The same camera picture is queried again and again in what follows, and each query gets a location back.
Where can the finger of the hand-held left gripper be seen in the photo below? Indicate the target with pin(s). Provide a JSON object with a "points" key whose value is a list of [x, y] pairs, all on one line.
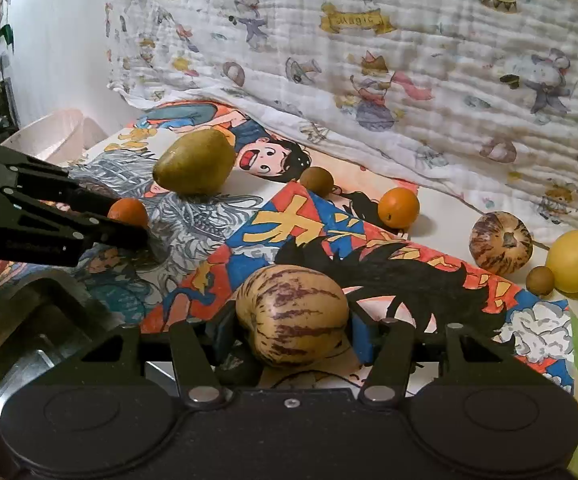
{"points": [[29, 170], [44, 230]]}

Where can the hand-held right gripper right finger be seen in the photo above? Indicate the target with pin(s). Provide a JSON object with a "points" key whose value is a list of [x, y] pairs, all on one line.
{"points": [[364, 340]]}

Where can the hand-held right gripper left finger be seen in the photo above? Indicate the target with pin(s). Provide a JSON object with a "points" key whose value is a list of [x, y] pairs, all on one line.
{"points": [[224, 334]]}

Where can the striped pepino melon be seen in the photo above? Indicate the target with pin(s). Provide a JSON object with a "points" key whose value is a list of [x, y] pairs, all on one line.
{"points": [[291, 315], [501, 242]]}

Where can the small orange tangerine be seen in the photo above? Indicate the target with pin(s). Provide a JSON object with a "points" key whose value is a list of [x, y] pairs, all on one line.
{"points": [[129, 210]]}

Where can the green mango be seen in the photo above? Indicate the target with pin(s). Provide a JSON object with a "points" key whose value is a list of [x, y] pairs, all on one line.
{"points": [[194, 162]]}

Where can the yellow lemon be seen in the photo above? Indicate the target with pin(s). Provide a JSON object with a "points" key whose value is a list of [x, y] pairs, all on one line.
{"points": [[574, 267]]}

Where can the white basket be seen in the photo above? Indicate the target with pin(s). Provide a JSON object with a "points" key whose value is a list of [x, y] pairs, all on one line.
{"points": [[54, 135]]}

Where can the grey metal container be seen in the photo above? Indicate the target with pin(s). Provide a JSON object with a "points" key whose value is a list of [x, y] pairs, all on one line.
{"points": [[24, 320]]}

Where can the colourful cartoon mat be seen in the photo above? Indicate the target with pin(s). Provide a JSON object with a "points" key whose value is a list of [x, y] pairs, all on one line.
{"points": [[309, 225]]}

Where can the small brown round fruit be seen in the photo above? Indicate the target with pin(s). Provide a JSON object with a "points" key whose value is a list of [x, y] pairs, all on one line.
{"points": [[540, 280]]}

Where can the white printed blanket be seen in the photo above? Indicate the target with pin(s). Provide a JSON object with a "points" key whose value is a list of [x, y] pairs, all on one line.
{"points": [[369, 35]]}

